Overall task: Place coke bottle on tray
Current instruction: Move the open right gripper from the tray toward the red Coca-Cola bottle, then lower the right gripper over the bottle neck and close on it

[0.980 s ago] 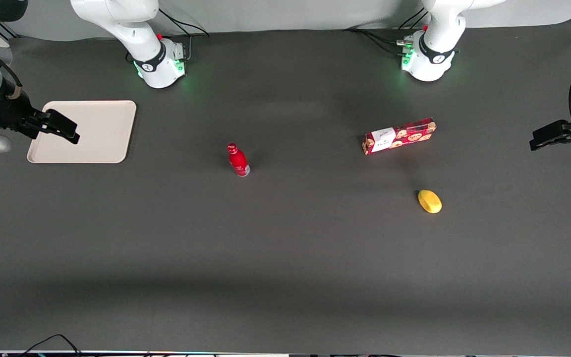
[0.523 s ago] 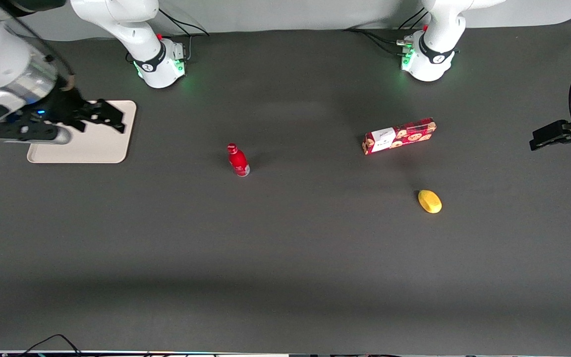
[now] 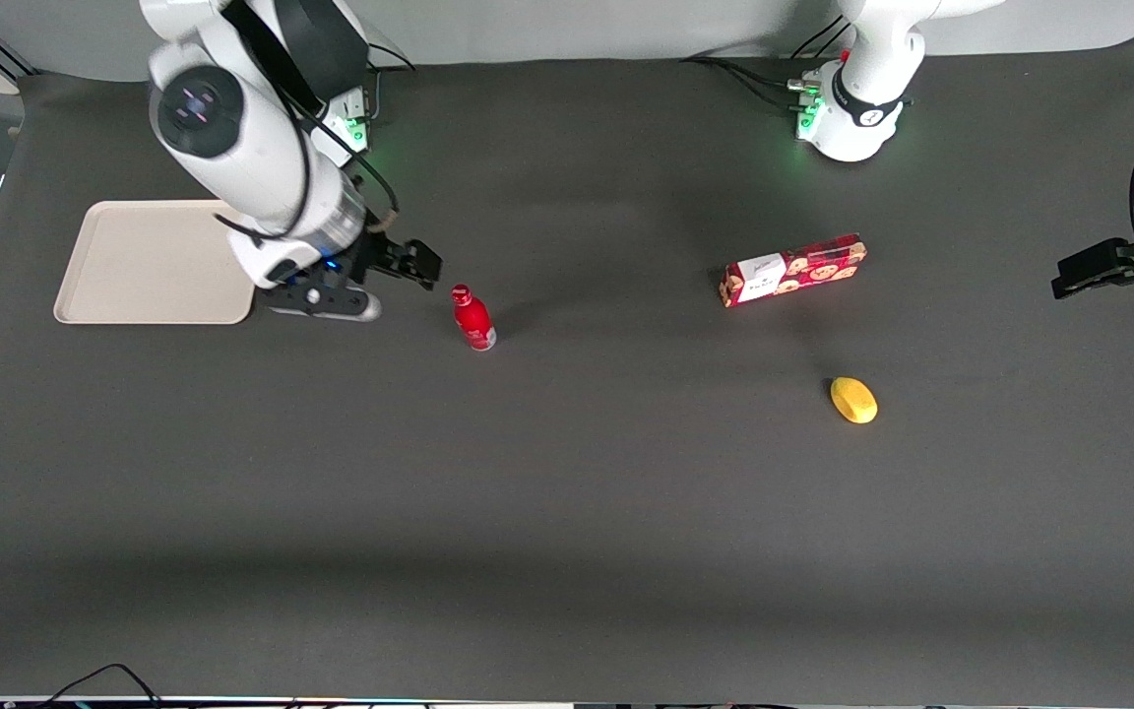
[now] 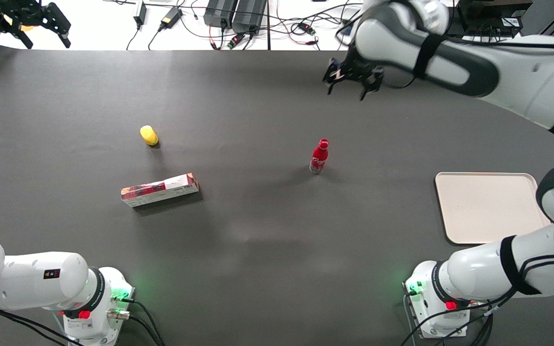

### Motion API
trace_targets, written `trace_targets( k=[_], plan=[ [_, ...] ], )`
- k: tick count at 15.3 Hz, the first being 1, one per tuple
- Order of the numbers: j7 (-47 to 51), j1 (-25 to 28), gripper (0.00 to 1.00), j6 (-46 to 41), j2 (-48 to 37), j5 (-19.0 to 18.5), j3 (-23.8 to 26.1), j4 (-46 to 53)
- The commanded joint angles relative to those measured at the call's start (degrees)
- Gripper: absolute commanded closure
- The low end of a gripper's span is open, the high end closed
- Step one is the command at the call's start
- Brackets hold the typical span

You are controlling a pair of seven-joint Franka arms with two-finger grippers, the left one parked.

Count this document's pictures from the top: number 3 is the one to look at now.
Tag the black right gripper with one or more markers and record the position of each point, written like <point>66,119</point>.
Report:
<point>379,254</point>

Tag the red coke bottle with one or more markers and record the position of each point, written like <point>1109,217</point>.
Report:
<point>473,320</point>

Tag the beige plastic tray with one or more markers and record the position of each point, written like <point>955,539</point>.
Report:
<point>154,266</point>

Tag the yellow lemon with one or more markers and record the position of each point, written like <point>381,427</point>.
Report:
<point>854,401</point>

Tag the red cookie box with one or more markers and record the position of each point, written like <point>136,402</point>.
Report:
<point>803,268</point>

